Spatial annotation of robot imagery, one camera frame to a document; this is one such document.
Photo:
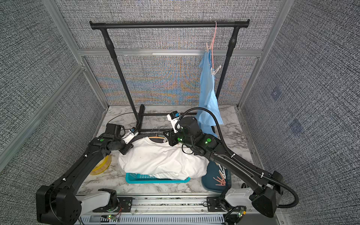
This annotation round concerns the black clothes rack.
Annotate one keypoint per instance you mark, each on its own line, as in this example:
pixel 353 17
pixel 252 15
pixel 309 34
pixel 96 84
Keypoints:
pixel 103 27

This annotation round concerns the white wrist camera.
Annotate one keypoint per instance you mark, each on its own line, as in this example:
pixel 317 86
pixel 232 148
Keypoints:
pixel 174 117
pixel 130 135

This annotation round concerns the light blue t-shirt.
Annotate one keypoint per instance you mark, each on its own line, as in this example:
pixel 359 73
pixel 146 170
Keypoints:
pixel 207 97

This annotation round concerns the white t-shirt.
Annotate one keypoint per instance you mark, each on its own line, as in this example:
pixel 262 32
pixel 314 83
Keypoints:
pixel 162 161

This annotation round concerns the yellow bamboo steamer basket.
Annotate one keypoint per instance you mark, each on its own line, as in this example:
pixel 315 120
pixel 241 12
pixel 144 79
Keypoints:
pixel 102 166

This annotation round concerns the dark teal clothespin tray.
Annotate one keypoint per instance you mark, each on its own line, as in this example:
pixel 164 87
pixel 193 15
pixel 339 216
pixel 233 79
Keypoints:
pixel 209 183

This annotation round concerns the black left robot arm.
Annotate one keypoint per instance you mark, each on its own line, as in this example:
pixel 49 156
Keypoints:
pixel 57 203

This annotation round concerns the beige clothespin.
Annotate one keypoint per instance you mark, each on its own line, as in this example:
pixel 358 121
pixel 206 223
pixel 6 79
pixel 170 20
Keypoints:
pixel 214 71

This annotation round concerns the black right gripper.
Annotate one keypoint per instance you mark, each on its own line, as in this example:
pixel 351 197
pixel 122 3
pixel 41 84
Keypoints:
pixel 173 139

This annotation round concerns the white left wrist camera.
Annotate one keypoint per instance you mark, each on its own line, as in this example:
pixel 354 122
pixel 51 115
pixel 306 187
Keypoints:
pixel 130 135

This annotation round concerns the pile of pastel clothespins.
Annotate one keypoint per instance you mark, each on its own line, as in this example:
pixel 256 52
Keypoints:
pixel 221 179

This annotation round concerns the yellow wooden hanger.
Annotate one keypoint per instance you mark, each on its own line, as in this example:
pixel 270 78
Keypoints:
pixel 156 137

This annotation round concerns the pink clothes hanger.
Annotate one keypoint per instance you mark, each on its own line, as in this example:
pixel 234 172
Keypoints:
pixel 212 47

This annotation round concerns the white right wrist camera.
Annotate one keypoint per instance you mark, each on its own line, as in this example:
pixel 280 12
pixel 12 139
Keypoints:
pixel 174 117

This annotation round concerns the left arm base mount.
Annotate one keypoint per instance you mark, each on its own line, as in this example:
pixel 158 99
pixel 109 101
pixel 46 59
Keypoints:
pixel 123 204

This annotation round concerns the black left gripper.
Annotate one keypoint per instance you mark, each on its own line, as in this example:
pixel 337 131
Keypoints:
pixel 125 150

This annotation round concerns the teal plastic basket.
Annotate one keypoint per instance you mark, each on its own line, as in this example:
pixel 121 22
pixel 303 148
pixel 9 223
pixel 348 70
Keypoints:
pixel 133 178

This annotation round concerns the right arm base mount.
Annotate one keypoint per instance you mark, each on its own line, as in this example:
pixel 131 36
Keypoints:
pixel 212 203

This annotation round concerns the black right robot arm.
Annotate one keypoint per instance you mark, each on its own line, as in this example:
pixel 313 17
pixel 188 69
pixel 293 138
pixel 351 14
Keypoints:
pixel 266 194

